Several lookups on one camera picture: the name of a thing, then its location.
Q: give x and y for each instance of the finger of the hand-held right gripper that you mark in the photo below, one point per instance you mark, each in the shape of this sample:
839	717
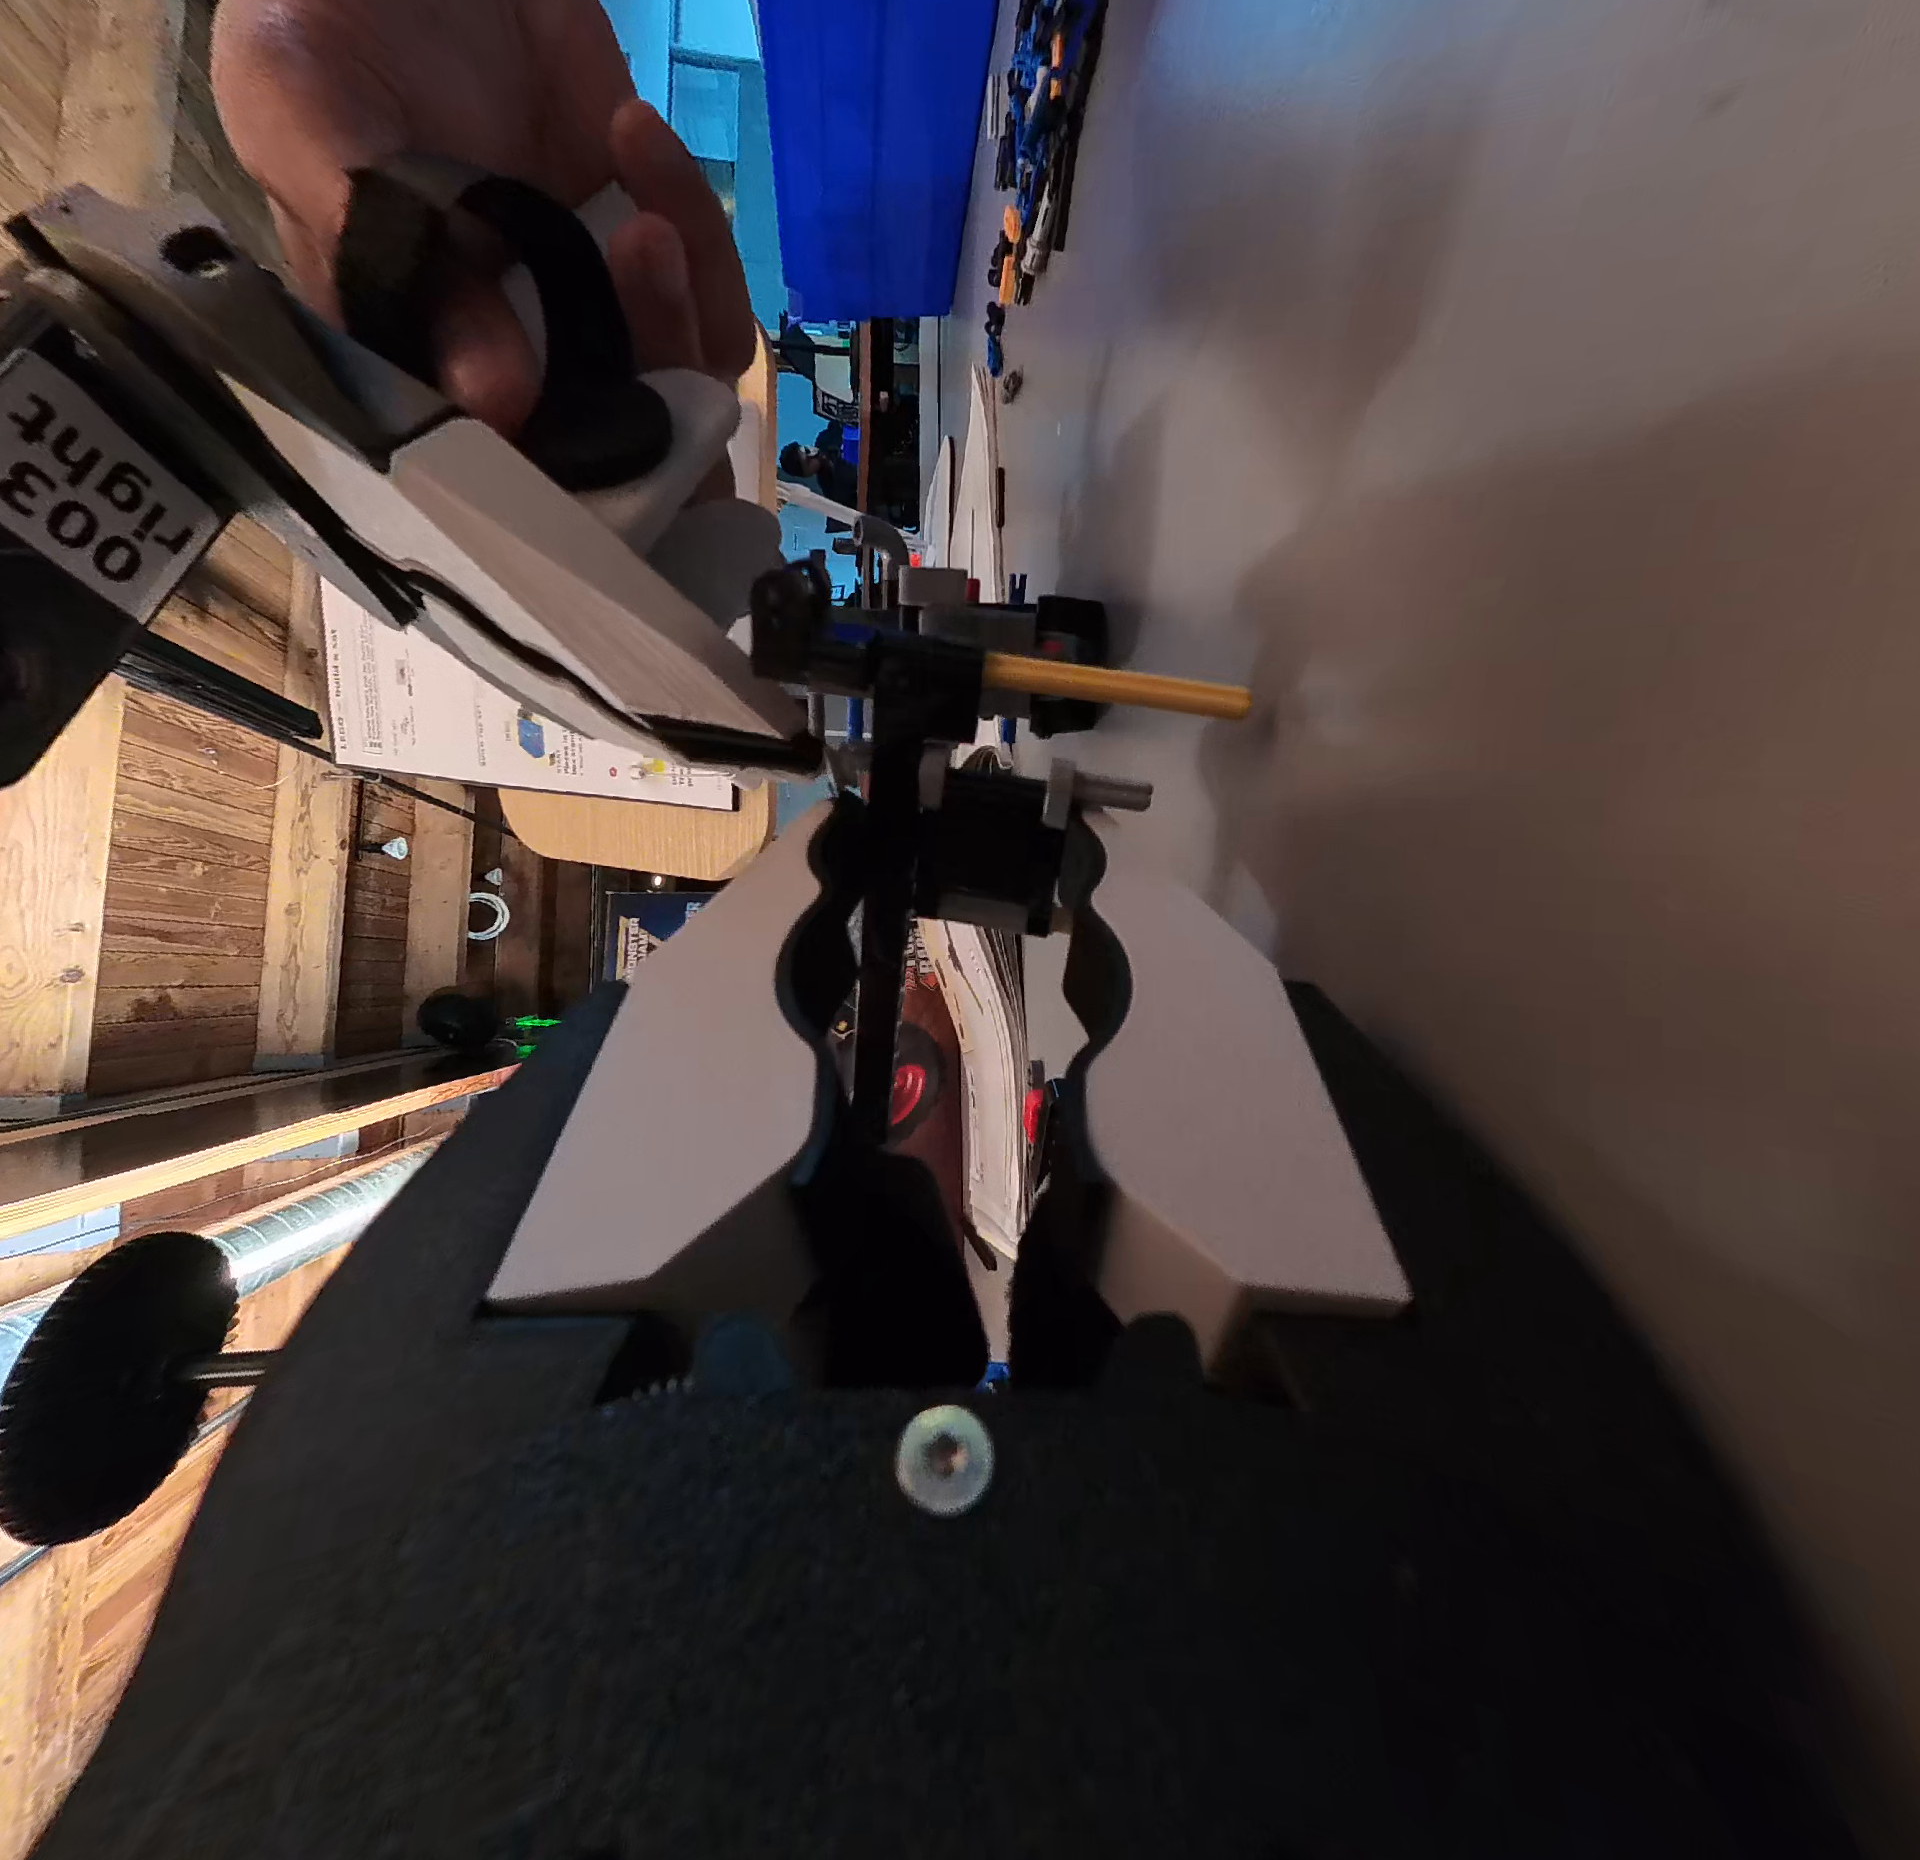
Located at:
735	761
526	555

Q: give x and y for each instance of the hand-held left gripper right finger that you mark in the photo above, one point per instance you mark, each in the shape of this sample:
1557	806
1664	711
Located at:
1231	1095

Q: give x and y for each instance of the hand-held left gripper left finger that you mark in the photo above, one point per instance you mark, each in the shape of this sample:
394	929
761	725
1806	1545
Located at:
660	1080

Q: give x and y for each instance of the black lego assembly yellow axle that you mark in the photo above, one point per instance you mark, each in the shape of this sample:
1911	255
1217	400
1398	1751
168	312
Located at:
885	780

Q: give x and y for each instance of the lego instruction booklet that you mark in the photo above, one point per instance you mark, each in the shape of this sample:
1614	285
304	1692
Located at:
983	1052

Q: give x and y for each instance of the pile of loose lego pieces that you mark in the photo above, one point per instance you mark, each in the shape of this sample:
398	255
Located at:
1043	136

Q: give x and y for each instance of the person's right hand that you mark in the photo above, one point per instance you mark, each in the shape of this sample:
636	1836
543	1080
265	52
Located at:
450	61

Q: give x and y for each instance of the dark printed box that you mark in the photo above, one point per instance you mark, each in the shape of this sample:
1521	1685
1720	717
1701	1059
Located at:
654	934

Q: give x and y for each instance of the black round device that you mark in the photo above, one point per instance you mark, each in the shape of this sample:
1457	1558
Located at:
458	1017

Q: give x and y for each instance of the black gear wheel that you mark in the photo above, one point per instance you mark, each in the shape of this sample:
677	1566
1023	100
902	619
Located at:
114	1387

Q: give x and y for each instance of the white printed wall sheet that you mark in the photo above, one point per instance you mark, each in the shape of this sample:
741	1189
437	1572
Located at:
450	707

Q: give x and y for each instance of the silver metal duct pipe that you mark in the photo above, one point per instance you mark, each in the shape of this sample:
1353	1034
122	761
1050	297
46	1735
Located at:
300	1246

